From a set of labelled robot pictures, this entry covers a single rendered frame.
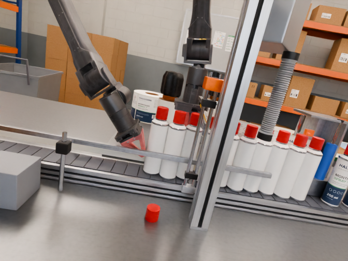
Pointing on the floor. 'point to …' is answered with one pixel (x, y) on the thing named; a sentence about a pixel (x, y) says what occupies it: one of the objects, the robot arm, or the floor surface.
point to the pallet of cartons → (69, 92)
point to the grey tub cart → (29, 80)
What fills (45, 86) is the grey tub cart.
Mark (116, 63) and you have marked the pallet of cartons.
